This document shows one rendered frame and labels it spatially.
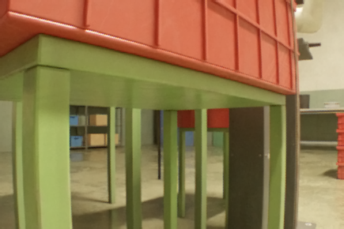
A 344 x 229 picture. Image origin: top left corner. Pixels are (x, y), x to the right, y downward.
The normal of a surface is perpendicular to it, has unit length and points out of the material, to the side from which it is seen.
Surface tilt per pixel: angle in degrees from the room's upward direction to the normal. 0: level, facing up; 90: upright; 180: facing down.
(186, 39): 90
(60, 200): 90
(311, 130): 90
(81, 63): 90
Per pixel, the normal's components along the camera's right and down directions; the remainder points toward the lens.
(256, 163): -0.55, -0.03
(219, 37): 0.76, -0.02
